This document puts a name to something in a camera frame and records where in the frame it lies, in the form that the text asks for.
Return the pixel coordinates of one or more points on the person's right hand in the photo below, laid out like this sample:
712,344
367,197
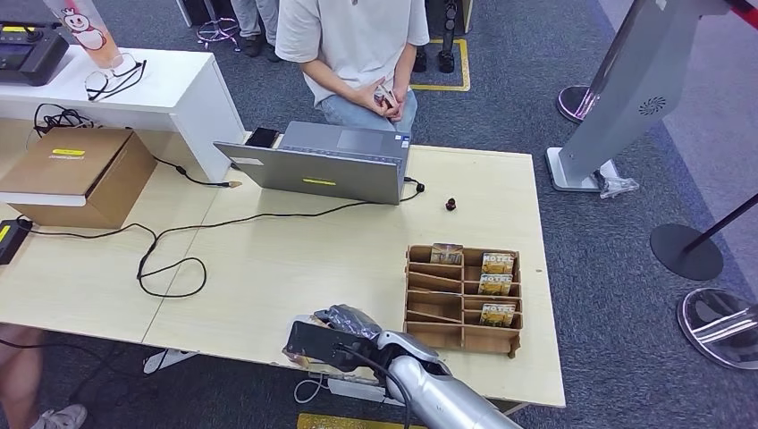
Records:
368,99

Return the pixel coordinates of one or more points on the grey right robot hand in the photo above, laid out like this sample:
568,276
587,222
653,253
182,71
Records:
349,318

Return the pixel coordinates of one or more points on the person's left hand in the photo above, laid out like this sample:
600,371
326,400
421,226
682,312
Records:
402,103

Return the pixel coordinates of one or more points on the stack of cards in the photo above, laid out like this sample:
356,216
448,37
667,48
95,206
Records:
384,95

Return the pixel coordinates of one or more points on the yellow hotel key card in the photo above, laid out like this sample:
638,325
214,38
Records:
497,315
494,285
497,263

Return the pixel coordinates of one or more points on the person's right forearm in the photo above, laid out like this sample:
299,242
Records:
331,83

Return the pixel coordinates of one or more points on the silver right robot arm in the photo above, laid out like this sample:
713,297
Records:
438,397

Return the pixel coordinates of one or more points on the person's left forearm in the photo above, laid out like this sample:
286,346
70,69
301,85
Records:
405,68

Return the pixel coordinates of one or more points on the person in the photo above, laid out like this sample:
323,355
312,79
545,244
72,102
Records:
260,23
349,35
18,379

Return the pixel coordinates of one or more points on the wooden card holder box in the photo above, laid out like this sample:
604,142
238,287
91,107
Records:
438,308

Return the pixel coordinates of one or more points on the dark brown key card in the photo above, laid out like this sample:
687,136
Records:
445,253

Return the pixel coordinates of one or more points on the black stand leg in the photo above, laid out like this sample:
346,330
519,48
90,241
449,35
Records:
447,59
421,62

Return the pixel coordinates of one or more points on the white desk foot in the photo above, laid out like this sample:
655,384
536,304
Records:
355,391
166,360

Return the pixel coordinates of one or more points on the yellow floor tape square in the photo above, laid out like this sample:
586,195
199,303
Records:
465,65

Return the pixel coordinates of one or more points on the grey laptop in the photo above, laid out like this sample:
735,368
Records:
320,172

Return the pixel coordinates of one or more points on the yellow floor mat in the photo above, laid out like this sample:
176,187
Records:
343,423

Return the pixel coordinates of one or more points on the small black knob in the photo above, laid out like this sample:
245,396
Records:
450,205

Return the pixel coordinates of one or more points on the black phone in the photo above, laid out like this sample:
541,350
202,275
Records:
262,137

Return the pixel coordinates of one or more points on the chrome stool base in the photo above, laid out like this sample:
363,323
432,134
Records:
220,26

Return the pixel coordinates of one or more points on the chrome stanchion base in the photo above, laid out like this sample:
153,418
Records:
716,331
571,103

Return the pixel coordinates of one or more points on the silver kiosk stand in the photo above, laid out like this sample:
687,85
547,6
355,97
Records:
628,89

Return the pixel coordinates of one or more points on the clear plastic bag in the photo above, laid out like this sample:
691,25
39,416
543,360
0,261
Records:
616,186

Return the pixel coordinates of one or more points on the black framed eyeglasses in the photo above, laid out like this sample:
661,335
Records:
97,80

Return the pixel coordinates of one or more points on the snowman print drink cup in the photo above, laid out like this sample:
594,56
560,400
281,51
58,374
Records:
89,35

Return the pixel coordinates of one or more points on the brown cardboard box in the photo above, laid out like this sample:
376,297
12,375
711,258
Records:
71,172

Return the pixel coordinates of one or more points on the black stanchion base with pole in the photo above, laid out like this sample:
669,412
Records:
684,251

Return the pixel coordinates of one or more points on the black control device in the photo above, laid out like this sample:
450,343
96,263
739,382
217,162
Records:
29,56

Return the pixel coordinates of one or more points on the black power adapter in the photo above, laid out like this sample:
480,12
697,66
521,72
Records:
10,240

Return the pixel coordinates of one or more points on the red barrier belt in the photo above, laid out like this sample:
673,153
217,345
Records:
747,15

